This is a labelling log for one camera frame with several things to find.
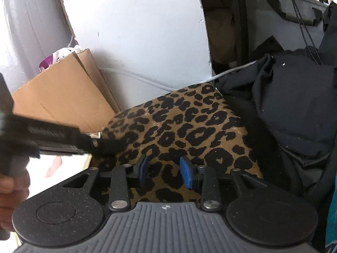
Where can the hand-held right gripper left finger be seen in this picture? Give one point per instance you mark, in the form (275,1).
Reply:
(143,169)

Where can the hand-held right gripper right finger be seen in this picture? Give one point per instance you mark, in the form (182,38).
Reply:
(186,172)

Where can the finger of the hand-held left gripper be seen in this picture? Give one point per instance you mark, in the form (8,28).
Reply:
(105,145)

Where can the leopard print skirt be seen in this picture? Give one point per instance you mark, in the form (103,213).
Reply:
(184,134)

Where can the person's left hand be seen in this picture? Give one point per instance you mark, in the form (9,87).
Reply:
(11,195)

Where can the white printed bed sheet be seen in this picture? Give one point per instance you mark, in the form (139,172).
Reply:
(60,166)

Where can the brown cardboard sheet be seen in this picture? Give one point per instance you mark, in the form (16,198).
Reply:
(65,97)

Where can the purple and white bag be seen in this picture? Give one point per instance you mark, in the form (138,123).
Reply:
(56,56)

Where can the dark crumpled cloth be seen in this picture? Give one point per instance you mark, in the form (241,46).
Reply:
(289,97)

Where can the teal cloth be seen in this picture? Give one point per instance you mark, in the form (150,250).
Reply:
(332,210)

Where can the grey fabric bag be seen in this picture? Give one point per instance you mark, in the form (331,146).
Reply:
(284,8)

